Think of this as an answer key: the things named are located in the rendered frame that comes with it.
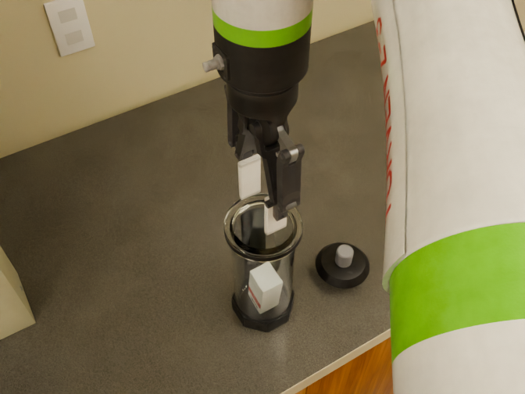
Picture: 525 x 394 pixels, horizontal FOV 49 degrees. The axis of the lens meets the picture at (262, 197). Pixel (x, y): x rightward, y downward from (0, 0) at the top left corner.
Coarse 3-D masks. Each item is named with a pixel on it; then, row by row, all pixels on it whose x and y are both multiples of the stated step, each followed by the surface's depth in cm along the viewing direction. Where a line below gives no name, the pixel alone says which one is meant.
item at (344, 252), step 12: (324, 252) 97; (336, 252) 95; (348, 252) 94; (360, 252) 98; (324, 264) 96; (336, 264) 96; (348, 264) 95; (360, 264) 96; (324, 276) 95; (336, 276) 94; (348, 276) 94; (360, 276) 95
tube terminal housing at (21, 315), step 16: (0, 256) 86; (0, 272) 81; (16, 272) 98; (0, 288) 83; (16, 288) 88; (0, 304) 85; (16, 304) 87; (0, 320) 88; (16, 320) 90; (32, 320) 92; (0, 336) 91
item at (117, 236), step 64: (320, 64) 135; (128, 128) 122; (192, 128) 122; (320, 128) 122; (384, 128) 122; (0, 192) 110; (64, 192) 110; (128, 192) 110; (192, 192) 110; (320, 192) 110; (384, 192) 110; (64, 256) 101; (128, 256) 101; (192, 256) 101; (64, 320) 93; (128, 320) 93; (192, 320) 93; (320, 320) 93; (384, 320) 93; (0, 384) 87; (64, 384) 87; (128, 384) 87; (192, 384) 87; (256, 384) 87
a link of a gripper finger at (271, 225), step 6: (270, 210) 69; (264, 216) 71; (270, 216) 70; (264, 222) 72; (270, 222) 71; (276, 222) 72; (282, 222) 73; (264, 228) 73; (270, 228) 72; (276, 228) 73
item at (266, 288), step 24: (240, 216) 81; (288, 216) 80; (240, 240) 76; (264, 240) 88; (288, 240) 76; (240, 264) 80; (264, 264) 77; (288, 264) 80; (240, 288) 85; (264, 288) 82; (288, 288) 86; (264, 312) 88
